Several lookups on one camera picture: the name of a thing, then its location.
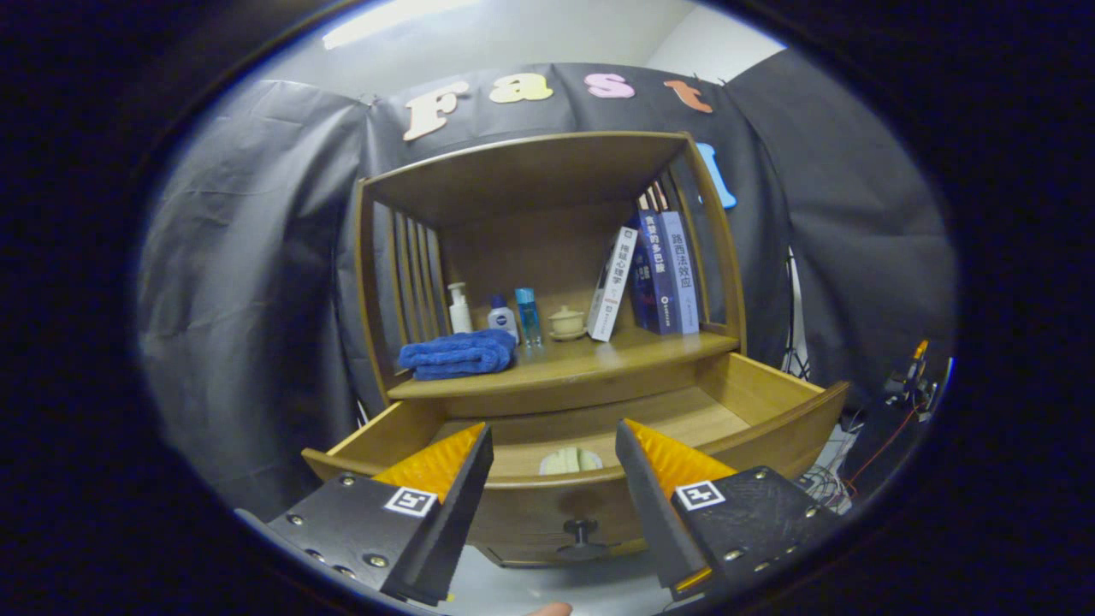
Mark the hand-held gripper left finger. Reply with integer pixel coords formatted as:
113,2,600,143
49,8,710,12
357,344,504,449
267,422,495,607

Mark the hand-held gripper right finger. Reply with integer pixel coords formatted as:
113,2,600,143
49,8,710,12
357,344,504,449
614,418,843,601

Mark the black drawer knob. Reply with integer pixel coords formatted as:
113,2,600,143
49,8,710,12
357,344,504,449
556,518,610,561

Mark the wooden drawer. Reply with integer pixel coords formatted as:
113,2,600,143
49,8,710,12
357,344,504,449
301,351,850,570

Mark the cream brush with white sponge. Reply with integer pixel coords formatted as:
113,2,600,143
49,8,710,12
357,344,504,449
539,446,604,477

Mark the wooden countertop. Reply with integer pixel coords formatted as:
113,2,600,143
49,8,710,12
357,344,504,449
388,323,741,400

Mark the wooden cabinet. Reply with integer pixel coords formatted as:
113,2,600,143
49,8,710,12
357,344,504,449
352,131,747,570

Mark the blue folded towel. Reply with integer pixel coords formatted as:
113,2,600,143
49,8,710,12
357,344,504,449
398,329,518,382

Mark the white bottle with blue cap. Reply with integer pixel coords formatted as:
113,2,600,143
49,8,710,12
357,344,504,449
488,294,519,343

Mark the white pump bottle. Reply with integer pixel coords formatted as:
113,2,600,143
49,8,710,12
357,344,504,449
447,282,473,335

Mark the cream lidded teacup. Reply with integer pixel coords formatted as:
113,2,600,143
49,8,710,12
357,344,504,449
547,305,589,342

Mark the clear blue bottle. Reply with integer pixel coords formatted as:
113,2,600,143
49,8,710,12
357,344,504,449
514,287,543,347

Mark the white book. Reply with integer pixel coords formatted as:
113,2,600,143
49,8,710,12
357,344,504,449
587,226,639,343

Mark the dark blue book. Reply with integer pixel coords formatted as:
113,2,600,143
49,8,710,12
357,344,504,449
630,210,685,335

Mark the light purple book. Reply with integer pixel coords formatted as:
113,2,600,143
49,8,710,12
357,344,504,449
659,210,701,335

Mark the black device with orange tip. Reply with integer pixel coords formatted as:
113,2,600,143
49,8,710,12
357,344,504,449
881,339,955,420

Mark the tangle of cables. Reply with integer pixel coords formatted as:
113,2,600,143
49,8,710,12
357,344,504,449
800,423,865,514

